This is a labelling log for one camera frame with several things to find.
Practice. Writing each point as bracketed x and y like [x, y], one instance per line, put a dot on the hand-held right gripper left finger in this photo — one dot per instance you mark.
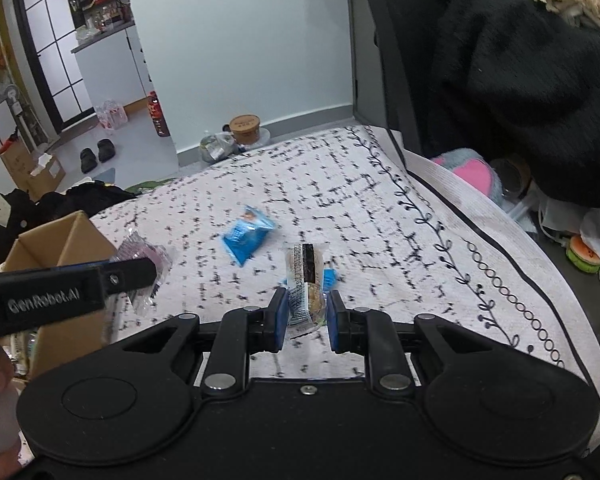
[279, 320]

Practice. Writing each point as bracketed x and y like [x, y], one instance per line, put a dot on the clear bag of rubbish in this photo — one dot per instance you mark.
[217, 146]

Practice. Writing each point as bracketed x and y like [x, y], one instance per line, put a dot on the white kitchen cabinet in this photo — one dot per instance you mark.
[110, 70]

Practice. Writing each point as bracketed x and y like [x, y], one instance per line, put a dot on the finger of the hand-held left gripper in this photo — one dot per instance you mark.
[130, 274]

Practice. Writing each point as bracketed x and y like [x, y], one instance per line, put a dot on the cardboard box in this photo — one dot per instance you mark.
[70, 240]

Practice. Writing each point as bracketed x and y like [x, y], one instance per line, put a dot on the grey door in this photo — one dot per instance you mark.
[364, 60]

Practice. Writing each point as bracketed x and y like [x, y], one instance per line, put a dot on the black framed sliding door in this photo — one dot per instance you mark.
[50, 60]

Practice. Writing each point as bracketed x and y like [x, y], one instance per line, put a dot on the blue snack packet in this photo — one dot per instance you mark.
[245, 237]

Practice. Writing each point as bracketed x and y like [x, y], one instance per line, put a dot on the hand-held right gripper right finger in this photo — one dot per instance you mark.
[334, 321]

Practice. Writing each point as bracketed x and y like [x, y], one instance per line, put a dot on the pack of water bottles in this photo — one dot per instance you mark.
[111, 114]

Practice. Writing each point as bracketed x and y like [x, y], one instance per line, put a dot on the black clothes pile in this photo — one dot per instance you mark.
[60, 205]

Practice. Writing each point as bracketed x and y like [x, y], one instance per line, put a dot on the white labelled cake packet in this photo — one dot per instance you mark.
[305, 280]

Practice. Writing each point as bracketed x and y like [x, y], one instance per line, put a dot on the printed white blanket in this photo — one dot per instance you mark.
[355, 200]

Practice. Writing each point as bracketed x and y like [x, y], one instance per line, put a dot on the clear purple snack packet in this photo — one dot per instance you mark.
[152, 254]

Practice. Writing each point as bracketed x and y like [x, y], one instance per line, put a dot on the black slipper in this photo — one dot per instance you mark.
[106, 150]
[88, 160]

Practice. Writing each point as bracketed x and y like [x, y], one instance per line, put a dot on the brown paper bucket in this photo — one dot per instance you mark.
[245, 130]

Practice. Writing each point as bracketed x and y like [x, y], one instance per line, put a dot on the green floor rug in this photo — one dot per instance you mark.
[147, 186]

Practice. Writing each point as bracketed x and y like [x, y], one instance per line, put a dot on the brown shipping carton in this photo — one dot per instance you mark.
[30, 170]

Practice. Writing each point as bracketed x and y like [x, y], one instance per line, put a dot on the pink plush toy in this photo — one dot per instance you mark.
[472, 170]

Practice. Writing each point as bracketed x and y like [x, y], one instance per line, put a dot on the burger shaped toy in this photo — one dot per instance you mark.
[586, 254]

